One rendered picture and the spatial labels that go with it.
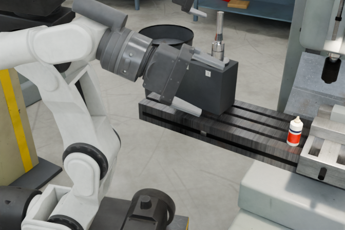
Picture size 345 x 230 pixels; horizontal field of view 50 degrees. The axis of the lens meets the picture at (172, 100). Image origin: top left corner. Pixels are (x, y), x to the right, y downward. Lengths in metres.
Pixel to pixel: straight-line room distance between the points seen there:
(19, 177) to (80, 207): 1.44
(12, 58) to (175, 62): 0.31
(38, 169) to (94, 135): 1.68
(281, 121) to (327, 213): 0.39
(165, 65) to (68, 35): 0.18
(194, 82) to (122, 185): 1.27
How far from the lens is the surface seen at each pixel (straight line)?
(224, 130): 1.36
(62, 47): 0.68
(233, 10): 5.19
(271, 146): 1.32
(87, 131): 1.09
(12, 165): 2.63
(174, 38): 3.39
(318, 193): 1.30
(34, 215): 1.43
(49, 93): 1.03
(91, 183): 1.14
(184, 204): 2.40
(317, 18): 1.12
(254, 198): 1.29
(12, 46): 0.76
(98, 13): 0.68
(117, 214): 1.59
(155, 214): 1.53
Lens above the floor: 1.74
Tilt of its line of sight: 31 degrees down
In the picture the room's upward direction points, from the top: straight up
